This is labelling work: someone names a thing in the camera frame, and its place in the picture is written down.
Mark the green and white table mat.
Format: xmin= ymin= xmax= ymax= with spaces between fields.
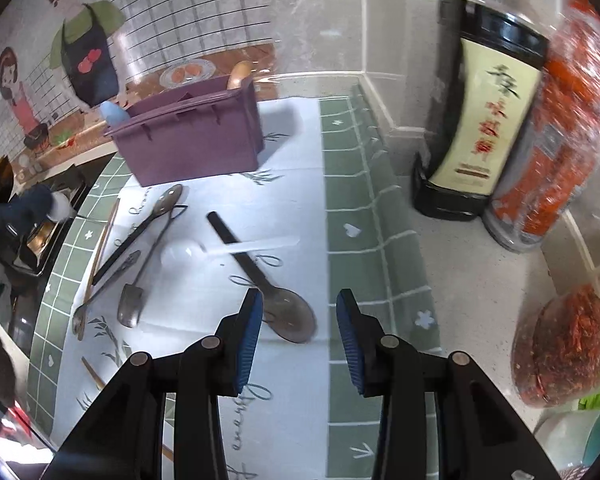
xmin=27 ymin=82 xmax=443 ymax=480

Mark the metal spoon with face handle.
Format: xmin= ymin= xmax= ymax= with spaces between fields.
xmin=71 ymin=250 xmax=142 ymax=337

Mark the wooden utensil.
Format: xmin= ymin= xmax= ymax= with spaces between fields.
xmin=227 ymin=60 xmax=256 ymax=89

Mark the purple plastic utensil organizer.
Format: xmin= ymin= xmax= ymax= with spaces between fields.
xmin=102 ymin=76 xmax=265 ymax=188

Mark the white plastic spoon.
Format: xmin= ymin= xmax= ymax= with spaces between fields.
xmin=160 ymin=236 xmax=301 ymax=267

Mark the small metal spoon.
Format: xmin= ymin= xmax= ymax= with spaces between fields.
xmin=150 ymin=184 xmax=185 ymax=228

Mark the wooden chopstick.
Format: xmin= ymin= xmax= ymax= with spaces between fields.
xmin=77 ymin=199 xmax=121 ymax=342

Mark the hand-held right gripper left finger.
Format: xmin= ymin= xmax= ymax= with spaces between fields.
xmin=40 ymin=288 xmax=264 ymax=480

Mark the white bowl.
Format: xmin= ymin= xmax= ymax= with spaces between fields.
xmin=530 ymin=405 xmax=600 ymax=480

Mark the bag of dried chili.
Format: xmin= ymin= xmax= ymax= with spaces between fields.
xmin=510 ymin=282 xmax=600 ymax=408

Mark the shovel-shaped metal spoon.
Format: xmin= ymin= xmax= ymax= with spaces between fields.
xmin=117 ymin=204 xmax=187 ymax=329

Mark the dark sauce bottle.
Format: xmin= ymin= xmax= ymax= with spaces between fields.
xmin=412 ymin=0 xmax=551 ymax=221

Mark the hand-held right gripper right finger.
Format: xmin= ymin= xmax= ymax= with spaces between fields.
xmin=336 ymin=289 xmax=561 ymax=480

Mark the cartoon cooks wall sticker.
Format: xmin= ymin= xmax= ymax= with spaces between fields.
xmin=0 ymin=0 xmax=281 ymax=171

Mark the dark blue fuzzy object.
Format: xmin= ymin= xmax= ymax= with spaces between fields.
xmin=0 ymin=185 xmax=76 ymax=233

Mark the light blue bowl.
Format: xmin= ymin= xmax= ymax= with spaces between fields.
xmin=97 ymin=101 xmax=130 ymax=126

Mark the black-handled metal spoon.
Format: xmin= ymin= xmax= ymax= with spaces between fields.
xmin=206 ymin=211 xmax=317 ymax=344

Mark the red chili jar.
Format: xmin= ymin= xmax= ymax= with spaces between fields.
xmin=482 ymin=0 xmax=600 ymax=253

